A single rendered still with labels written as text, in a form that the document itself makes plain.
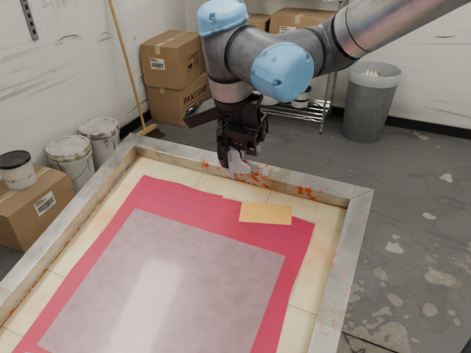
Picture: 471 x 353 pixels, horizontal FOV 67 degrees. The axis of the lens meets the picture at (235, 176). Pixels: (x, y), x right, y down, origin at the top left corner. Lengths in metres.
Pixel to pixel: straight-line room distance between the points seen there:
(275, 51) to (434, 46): 3.39
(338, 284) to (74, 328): 0.45
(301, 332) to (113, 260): 0.37
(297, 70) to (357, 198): 0.33
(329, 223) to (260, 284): 0.18
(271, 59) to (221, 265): 0.38
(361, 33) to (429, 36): 3.28
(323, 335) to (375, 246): 1.96
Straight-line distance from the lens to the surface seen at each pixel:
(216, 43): 0.56
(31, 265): 0.79
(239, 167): 0.73
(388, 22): 0.52
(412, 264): 2.50
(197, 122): 0.71
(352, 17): 0.55
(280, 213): 0.74
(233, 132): 0.67
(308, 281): 0.67
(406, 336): 2.16
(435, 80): 3.92
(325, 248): 0.70
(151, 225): 0.77
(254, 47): 0.51
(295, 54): 0.48
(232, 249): 0.70
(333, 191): 0.73
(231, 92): 0.61
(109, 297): 0.72
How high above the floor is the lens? 1.69
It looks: 35 degrees down
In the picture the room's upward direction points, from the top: straight up
